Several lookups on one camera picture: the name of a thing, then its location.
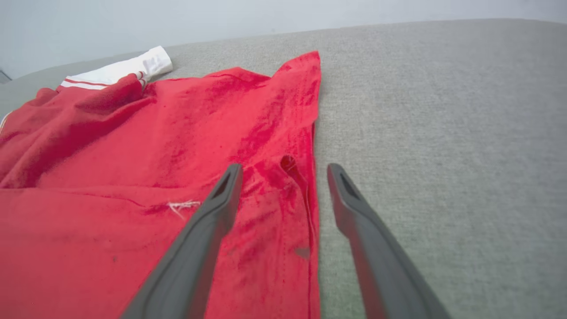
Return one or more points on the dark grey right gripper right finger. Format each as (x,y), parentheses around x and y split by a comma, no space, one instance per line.
(376,257)

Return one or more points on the red and white garment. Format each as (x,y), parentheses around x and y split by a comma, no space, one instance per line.
(133,155)

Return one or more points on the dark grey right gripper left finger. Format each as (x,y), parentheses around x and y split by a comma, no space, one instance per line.
(195,257)

